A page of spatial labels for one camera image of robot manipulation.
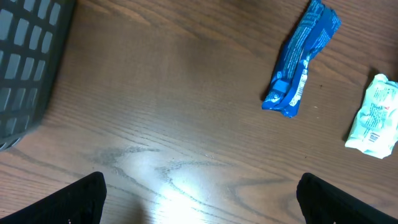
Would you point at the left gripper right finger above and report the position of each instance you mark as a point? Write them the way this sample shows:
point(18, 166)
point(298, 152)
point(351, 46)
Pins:
point(321, 202)

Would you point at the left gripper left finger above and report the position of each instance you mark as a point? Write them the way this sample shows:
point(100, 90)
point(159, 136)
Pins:
point(80, 202)

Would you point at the blue snack wrapper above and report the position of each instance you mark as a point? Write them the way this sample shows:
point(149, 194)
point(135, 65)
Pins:
point(313, 32)

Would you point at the grey plastic mesh basket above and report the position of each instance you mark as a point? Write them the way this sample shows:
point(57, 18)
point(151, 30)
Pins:
point(33, 36)

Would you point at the teal white snack packet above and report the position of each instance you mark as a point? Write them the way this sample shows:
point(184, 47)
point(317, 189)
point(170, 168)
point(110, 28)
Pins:
point(374, 130)

